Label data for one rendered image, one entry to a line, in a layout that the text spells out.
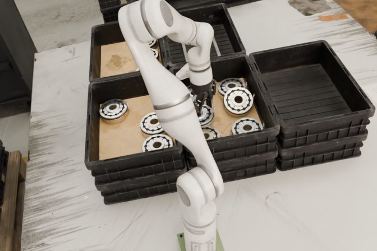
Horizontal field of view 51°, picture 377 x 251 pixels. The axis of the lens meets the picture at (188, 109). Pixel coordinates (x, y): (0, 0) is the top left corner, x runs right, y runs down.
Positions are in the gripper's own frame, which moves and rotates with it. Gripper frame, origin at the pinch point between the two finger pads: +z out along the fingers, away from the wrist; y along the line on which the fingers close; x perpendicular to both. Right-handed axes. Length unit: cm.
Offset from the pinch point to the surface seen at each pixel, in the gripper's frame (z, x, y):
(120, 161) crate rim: -6.5, 5.1, -36.1
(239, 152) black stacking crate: 1.7, -19.9, -9.6
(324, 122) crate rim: -6.4, -39.3, 7.8
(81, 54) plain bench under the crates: 16, 87, 15
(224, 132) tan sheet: 2.9, -10.5, -3.7
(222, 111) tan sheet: 2.9, -4.5, 4.3
